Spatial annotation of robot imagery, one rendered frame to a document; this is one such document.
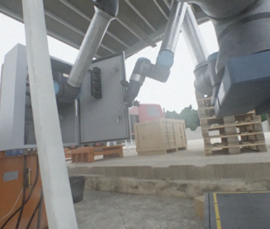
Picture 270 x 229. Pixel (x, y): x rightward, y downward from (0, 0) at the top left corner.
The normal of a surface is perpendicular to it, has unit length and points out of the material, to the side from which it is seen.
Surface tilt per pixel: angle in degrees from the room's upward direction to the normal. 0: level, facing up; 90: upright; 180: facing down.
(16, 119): 90
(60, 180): 81
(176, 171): 90
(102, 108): 90
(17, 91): 90
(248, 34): 70
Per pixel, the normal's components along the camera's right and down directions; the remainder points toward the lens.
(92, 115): -0.34, -0.15
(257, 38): -0.47, -0.46
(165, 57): 0.02, -0.12
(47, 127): 0.81, -0.34
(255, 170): -0.54, -0.13
